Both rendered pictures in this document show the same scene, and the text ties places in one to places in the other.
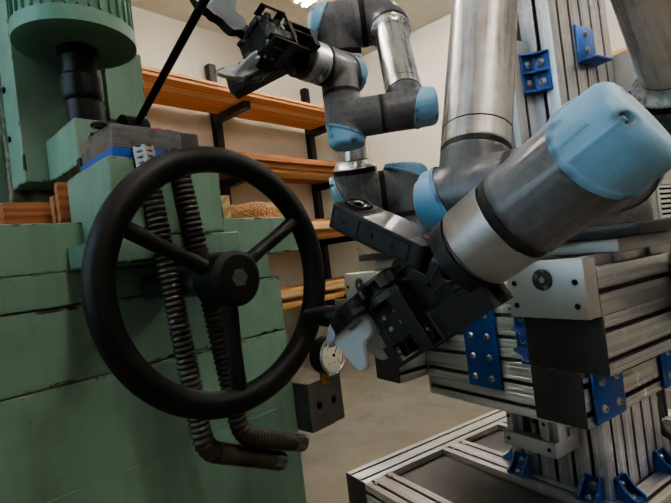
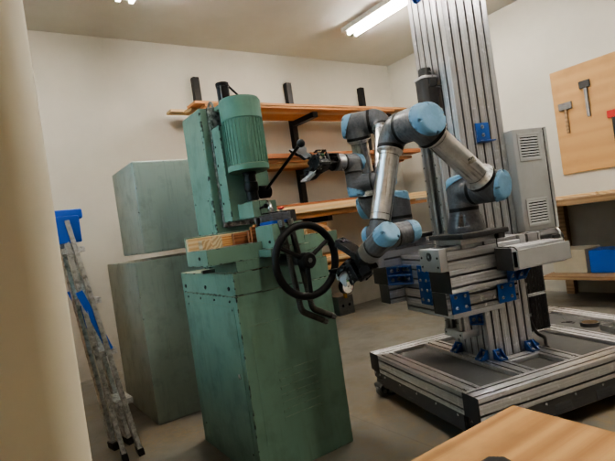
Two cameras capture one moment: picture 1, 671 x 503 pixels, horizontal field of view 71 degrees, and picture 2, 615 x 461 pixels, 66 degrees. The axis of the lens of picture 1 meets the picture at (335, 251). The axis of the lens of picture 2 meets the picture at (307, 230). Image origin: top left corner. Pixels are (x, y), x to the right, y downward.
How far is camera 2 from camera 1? 1.23 m
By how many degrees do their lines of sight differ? 13
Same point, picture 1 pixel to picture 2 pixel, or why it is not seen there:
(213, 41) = (288, 64)
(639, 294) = (472, 262)
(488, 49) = (382, 190)
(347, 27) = (361, 127)
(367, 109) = (363, 181)
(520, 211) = (369, 248)
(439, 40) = not seen: hidden behind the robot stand
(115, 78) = not seen: hidden behind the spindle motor
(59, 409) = (259, 298)
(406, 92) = not seen: hidden behind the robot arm
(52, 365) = (256, 285)
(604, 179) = (381, 243)
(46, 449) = (256, 309)
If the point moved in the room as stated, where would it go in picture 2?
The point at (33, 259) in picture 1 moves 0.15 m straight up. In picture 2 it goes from (250, 254) to (244, 215)
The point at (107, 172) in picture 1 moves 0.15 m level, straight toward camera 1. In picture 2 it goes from (271, 229) to (277, 228)
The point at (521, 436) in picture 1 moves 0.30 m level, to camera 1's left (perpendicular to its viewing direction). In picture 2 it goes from (450, 330) to (385, 336)
